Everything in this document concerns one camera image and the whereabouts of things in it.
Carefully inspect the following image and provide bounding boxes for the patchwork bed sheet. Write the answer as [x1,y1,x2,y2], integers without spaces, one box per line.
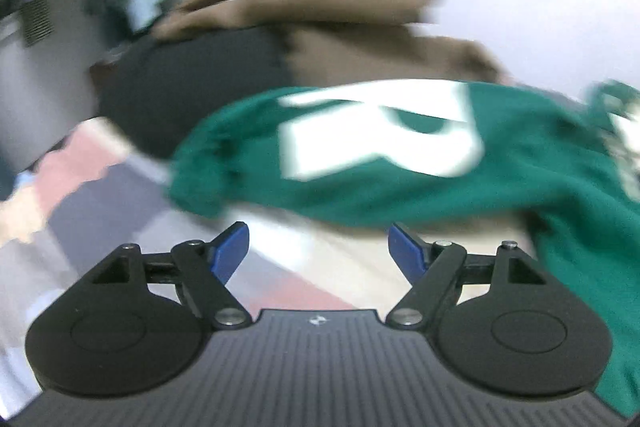
[0,116,543,410]

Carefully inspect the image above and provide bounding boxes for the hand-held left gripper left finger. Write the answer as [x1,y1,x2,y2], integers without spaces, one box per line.
[87,221,253,330]

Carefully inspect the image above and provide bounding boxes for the brown garment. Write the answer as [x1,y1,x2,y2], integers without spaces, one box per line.
[150,0,512,88]

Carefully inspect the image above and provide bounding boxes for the grey cabinet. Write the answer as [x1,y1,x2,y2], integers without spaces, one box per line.
[0,0,127,174]

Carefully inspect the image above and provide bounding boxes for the black garment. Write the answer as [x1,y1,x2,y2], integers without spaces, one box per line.
[96,26,297,161]

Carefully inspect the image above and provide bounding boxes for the green sweatshirt with white print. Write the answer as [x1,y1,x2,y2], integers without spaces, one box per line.
[167,78,640,414]

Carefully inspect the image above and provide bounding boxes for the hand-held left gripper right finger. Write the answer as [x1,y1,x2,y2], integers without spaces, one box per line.
[385,222,548,330]

